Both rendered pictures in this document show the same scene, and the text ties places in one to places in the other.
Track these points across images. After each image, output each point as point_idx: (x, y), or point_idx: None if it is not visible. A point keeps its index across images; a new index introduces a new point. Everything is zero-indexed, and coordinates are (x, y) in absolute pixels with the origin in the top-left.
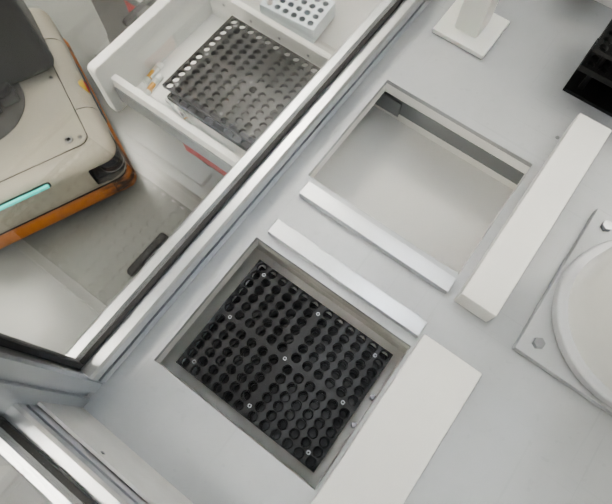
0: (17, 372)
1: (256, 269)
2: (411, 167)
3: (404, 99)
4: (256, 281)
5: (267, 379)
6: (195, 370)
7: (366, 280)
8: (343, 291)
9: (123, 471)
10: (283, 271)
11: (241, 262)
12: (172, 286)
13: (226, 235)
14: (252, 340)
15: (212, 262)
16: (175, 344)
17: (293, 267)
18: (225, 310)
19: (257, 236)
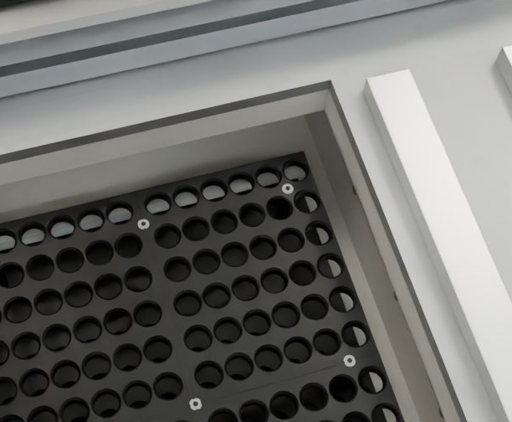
0: None
1: (279, 166)
2: None
3: None
4: (260, 191)
5: (119, 421)
6: None
7: None
8: (451, 336)
9: None
10: (339, 234)
11: (256, 119)
12: (58, 32)
13: (264, 24)
14: (156, 320)
15: (191, 66)
16: None
17: (367, 208)
18: (144, 203)
19: (334, 79)
